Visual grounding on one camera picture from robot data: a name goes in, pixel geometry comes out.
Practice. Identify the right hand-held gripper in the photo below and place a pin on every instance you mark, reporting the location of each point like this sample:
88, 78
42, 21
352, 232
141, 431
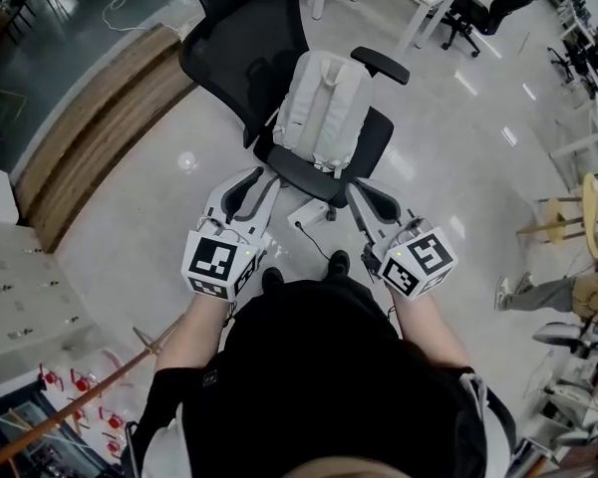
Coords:
418, 262

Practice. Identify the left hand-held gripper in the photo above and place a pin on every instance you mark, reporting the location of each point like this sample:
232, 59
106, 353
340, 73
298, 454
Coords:
211, 262

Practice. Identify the light grey backpack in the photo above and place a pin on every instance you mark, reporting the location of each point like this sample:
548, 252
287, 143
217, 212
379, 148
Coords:
324, 117

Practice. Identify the black mesh office chair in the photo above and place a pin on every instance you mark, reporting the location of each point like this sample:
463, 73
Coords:
239, 53

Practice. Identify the person's right forearm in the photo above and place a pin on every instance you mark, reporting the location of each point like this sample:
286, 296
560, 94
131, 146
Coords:
428, 326

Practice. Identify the person's left forearm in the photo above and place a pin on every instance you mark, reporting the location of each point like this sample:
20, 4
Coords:
194, 331

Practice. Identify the black reclined office chair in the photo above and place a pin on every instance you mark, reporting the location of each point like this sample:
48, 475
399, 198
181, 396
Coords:
483, 10

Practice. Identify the person's right black shoe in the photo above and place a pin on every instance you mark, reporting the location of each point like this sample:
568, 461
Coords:
339, 264

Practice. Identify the person's black shoe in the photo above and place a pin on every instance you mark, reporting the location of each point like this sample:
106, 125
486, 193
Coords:
272, 278
339, 264

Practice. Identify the white power strip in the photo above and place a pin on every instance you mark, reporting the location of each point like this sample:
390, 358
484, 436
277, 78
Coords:
311, 213

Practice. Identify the person's left black shoe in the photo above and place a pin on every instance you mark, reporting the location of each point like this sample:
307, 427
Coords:
272, 278

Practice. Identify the wooden floor platform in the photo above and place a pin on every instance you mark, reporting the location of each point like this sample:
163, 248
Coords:
99, 132

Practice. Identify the person's torso in black shirt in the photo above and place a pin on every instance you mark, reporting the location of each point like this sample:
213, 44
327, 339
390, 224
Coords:
324, 381

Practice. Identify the round wooden stool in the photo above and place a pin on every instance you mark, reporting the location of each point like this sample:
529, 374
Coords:
590, 207

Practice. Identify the white side table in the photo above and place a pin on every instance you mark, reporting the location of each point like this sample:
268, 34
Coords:
588, 142

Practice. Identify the white locker cabinet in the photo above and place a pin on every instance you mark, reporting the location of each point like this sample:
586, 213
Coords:
25, 287

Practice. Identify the wooden coat rack pole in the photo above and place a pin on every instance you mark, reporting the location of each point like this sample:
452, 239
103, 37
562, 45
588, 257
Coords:
80, 401

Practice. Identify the white grey machine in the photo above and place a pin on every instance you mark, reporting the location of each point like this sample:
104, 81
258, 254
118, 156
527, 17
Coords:
573, 396

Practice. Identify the black glass display case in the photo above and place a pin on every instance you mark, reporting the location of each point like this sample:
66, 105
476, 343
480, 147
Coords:
30, 441

